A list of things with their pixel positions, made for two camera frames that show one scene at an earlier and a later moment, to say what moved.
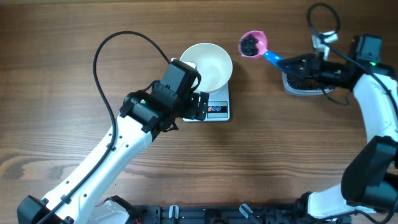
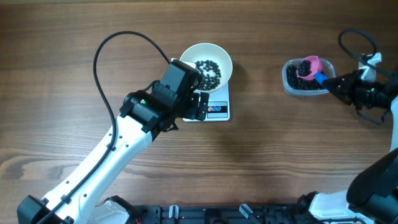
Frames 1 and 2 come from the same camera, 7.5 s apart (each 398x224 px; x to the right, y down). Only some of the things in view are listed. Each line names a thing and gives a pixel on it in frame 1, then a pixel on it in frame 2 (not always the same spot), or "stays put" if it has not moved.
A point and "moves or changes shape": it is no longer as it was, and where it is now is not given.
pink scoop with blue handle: [253, 44] moves or changes shape
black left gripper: [200, 106] stays put
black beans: [249, 48] to [209, 75]
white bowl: [213, 64] stays put
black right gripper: [314, 66] to [351, 88]
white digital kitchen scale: [217, 107] stays put
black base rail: [222, 214] stays put
